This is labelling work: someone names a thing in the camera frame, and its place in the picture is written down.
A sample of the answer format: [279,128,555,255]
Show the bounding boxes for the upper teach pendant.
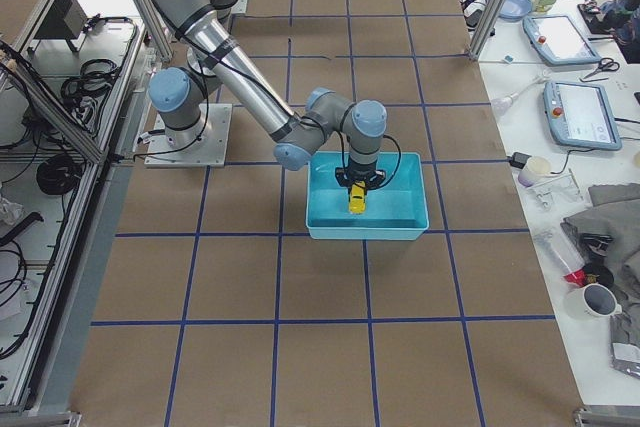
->
[522,15,601,66]

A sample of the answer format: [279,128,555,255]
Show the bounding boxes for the black power adapter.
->
[508,152,531,169]

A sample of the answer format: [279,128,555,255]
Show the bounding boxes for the purple white cup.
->
[517,156,551,187]

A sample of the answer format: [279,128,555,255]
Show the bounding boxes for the teach pendant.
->
[543,81,622,151]
[522,15,601,66]

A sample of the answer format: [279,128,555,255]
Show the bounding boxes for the grey cloth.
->
[561,183,639,312]

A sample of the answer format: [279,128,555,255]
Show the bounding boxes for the white mug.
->
[563,283,622,320]

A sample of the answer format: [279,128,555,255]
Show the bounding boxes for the yellow toy beetle car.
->
[348,182,367,215]

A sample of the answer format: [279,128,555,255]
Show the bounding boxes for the lower teach pendant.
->
[543,81,622,151]

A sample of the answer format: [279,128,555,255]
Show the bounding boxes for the teal plastic bin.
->
[306,151,429,240]

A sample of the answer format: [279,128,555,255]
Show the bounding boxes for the black handled scissors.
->
[580,57,620,82]

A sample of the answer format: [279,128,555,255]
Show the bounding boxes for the black cable coil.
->
[36,151,84,196]

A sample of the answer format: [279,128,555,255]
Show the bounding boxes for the red black small container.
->
[563,262,614,288]

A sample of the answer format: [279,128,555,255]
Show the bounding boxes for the grey foil pouch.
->
[610,314,639,379]

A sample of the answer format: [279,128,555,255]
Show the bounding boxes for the blue plastic bowl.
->
[499,0,532,22]

